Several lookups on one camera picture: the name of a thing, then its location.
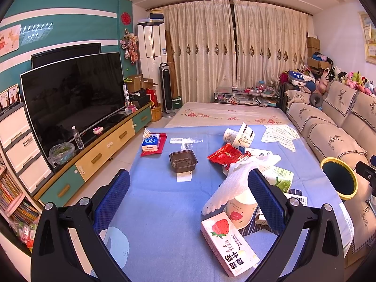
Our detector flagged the yellow rimmed dark trash bin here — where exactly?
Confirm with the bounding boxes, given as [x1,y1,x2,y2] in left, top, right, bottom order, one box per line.
[320,157,358,202]

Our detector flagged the green white wrapper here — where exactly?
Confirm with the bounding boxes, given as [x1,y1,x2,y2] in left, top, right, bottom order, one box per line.
[261,166,294,193]

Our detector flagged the pink strawberry milk carton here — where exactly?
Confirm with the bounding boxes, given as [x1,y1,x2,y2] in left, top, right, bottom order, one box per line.
[201,212,260,277]

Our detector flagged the red snack bag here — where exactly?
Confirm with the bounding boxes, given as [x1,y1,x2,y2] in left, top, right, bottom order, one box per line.
[207,143,252,171]

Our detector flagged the white instant noodle bowl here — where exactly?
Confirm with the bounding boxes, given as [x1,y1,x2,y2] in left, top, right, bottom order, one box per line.
[232,122,255,148]

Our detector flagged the small white yogurt cup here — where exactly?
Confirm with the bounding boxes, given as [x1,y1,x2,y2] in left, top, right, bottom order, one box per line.
[223,128,238,145]

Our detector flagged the brown plastic tray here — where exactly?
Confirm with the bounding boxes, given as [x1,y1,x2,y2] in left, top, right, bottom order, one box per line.
[169,150,198,173]

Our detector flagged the beige sofa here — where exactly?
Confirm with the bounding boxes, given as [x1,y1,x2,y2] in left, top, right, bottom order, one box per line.
[284,81,375,266]

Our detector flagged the tv cabinet with drawers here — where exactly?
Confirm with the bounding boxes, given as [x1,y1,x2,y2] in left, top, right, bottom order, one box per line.
[34,103,152,206]

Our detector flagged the blue star tablecloth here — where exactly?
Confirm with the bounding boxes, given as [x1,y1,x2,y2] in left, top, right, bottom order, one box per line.
[105,125,354,281]

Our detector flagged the glass bowl on cabinet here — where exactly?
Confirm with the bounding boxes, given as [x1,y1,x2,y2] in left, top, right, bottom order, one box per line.
[49,142,75,165]

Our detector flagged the clear water bottle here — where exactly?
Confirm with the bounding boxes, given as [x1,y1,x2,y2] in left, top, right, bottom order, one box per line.
[72,126,84,150]

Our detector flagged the blue tissue pack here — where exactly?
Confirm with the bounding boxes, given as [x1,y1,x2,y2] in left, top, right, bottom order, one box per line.
[141,133,161,153]

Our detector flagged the white paper label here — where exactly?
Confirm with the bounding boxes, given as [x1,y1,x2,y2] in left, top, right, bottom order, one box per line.
[176,171,192,182]

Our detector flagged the red cloth mat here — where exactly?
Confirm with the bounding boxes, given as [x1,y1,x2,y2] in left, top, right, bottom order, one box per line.
[141,133,167,157]

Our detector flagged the pile of plush toys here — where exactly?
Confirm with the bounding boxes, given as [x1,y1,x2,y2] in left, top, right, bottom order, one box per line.
[278,60,375,111]

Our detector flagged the white plastic drawer unit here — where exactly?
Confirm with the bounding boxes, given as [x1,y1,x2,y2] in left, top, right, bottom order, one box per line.
[0,103,53,196]

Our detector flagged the cluttered low glass table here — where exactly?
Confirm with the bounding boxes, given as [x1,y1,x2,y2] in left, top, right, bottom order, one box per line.
[213,80,280,107]

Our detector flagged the large curved television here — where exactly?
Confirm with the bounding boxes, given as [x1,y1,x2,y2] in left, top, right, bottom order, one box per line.
[20,52,125,156]

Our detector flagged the floral bed cover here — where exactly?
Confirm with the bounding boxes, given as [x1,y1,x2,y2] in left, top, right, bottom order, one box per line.
[166,102,292,128]

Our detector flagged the cardboard boxes stack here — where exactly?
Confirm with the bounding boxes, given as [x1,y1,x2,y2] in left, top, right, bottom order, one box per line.
[306,37,334,74]

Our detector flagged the black tower fan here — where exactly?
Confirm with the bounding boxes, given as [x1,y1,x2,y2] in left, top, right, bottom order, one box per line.
[159,63,175,118]

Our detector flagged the beige curtains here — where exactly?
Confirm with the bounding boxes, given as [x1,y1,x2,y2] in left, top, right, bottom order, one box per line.
[161,0,310,102]

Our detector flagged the framed wall picture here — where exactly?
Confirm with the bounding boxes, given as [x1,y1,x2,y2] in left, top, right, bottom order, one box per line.
[358,12,376,64]

